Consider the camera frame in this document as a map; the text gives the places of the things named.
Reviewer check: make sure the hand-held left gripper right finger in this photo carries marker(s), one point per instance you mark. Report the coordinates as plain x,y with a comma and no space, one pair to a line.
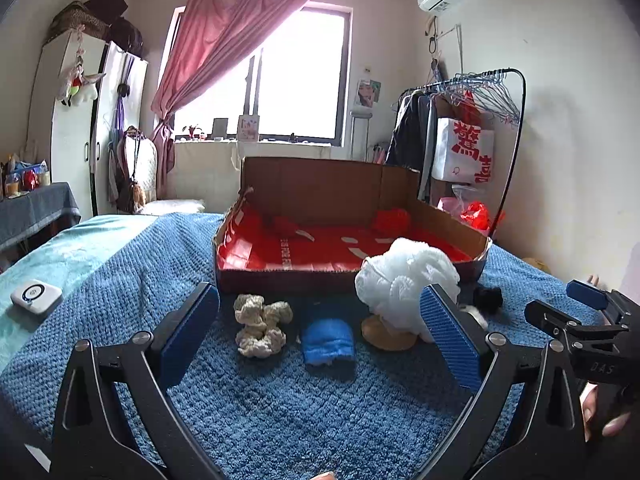
450,340

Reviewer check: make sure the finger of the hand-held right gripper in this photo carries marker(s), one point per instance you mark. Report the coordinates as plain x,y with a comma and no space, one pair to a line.
585,293
555,317

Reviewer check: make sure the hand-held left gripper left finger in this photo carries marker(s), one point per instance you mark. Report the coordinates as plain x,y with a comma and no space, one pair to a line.
192,335

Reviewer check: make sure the round pad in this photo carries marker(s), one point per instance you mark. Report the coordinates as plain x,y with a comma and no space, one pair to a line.
385,339

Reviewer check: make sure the white mesh bath puff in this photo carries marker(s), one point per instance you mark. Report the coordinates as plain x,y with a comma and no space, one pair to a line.
407,285

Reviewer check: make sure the beige crochet piece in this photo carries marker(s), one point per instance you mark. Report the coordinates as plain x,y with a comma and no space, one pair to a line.
262,325

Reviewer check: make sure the blue cloth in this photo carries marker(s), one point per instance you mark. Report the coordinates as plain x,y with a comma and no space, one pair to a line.
327,342

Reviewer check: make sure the cardboard box with red lining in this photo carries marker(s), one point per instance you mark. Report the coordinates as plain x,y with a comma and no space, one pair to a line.
345,220

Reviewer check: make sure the person's right hand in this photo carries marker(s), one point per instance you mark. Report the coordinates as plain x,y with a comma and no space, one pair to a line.
595,410

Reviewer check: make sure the red plastic bag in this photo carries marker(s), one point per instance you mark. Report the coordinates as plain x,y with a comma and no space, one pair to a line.
477,217

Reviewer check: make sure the white pillow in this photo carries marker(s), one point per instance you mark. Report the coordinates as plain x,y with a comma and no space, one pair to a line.
172,206

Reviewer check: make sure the red foam net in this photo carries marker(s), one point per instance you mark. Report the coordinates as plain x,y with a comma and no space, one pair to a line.
391,220

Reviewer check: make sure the pink plastic bag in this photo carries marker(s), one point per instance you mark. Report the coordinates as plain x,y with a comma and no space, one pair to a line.
450,202

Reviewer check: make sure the red knitted ball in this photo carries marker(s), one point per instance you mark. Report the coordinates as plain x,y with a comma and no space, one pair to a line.
285,224

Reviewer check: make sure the teal bedsheet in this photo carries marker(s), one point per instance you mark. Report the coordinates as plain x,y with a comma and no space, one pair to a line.
65,265

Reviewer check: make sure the black clothes rack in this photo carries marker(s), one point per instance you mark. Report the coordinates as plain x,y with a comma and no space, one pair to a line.
515,150

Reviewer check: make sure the small white square device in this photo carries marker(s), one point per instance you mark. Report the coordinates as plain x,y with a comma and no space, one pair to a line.
36,297

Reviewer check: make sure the white chair with hanging bag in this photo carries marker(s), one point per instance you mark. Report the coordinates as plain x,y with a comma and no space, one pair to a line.
132,170

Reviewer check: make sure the white bag with red print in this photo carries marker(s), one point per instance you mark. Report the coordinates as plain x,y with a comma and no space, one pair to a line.
462,150

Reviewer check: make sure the table with blue cloth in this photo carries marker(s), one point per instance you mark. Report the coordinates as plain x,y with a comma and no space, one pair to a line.
35,215

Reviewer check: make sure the dark hanging clothes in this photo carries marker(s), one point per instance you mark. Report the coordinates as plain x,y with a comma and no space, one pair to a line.
412,132

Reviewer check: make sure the framed picture on windowsill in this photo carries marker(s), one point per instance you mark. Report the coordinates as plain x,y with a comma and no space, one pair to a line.
248,128

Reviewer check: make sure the clutter of small table items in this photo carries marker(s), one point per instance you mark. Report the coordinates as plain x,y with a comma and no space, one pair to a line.
25,175

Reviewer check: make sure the white wardrobe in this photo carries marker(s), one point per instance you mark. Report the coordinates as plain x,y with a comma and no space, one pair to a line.
85,125

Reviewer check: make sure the window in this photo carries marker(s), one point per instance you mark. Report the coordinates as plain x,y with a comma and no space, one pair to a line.
280,75

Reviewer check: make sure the pink curtain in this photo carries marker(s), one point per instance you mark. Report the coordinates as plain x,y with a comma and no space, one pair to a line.
220,60

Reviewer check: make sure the hanging plush toy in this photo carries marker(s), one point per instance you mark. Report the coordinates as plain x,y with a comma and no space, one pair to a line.
77,82

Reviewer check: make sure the dark bags pile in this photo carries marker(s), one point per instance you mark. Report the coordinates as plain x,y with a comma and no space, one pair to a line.
95,15

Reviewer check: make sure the small wall pictures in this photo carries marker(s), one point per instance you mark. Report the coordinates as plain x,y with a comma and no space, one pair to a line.
367,92

